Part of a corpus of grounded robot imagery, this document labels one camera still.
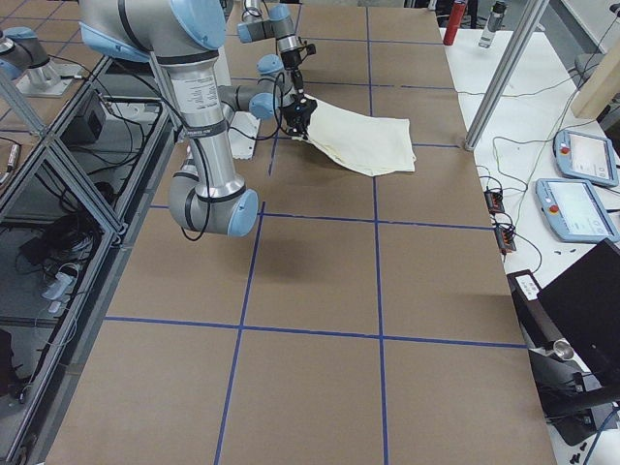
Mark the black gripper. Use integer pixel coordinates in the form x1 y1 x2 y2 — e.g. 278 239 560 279
281 94 318 140
280 41 316 97

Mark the cream long-sleeve cat shirt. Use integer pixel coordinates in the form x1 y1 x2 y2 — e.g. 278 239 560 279
304 101 416 176

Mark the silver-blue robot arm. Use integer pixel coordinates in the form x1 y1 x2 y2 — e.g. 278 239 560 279
237 1 316 100
79 1 317 236

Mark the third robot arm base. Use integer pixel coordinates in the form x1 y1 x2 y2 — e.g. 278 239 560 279
1 26 82 97

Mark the red cylindrical bottle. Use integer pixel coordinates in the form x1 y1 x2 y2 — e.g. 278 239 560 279
443 0 468 47

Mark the clear water bottle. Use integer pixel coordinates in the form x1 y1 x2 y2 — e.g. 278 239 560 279
478 0 507 48

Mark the near blue teach pendant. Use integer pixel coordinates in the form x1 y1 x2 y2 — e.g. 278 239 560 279
535 178 619 244

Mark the blue teach pendant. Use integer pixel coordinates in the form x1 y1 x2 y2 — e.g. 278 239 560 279
535 178 619 244
553 130 619 187

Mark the far blue teach pendant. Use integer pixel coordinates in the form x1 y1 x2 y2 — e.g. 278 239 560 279
553 130 619 187

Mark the aluminium frame post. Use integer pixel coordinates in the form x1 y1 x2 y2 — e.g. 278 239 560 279
464 0 549 151

